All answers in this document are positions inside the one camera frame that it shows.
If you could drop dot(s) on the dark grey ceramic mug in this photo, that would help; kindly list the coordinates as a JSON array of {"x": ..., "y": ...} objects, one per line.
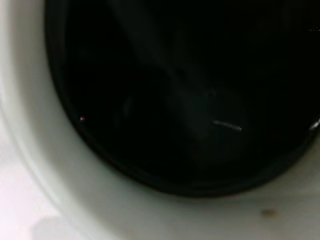
[{"x": 50, "y": 190}]

